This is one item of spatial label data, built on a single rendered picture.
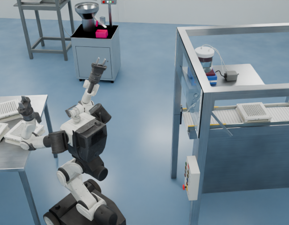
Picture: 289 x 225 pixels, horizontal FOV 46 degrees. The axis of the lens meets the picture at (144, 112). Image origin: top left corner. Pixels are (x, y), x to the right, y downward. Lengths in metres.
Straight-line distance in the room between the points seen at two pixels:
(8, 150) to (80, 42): 2.59
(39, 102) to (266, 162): 2.36
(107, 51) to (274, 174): 2.93
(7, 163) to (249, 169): 2.26
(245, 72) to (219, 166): 0.97
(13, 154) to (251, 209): 2.30
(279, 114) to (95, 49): 2.94
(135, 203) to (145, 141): 0.99
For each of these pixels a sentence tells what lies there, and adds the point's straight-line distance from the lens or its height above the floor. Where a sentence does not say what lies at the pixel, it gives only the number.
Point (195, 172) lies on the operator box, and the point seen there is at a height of 1.16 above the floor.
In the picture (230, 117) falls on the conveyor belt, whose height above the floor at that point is 0.89.
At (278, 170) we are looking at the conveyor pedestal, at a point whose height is 0.27.
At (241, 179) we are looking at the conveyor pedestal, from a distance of 3.69.
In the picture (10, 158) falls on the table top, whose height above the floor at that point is 0.84.
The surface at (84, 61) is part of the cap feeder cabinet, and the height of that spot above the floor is 0.38.
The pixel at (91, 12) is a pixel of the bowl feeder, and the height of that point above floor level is 1.09.
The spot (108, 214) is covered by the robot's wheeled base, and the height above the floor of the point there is 0.35.
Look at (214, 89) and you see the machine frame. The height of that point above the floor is 1.70.
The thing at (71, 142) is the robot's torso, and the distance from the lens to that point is 2.56.
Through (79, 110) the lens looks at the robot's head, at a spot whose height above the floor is 1.33.
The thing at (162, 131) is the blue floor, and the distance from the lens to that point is 4.44.
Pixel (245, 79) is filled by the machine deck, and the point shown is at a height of 1.33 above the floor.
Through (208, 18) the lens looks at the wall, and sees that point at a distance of 7.79.
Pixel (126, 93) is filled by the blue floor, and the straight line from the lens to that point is 5.21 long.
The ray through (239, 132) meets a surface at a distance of 3.19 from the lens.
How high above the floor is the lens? 2.74
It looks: 35 degrees down
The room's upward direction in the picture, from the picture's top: 1 degrees counter-clockwise
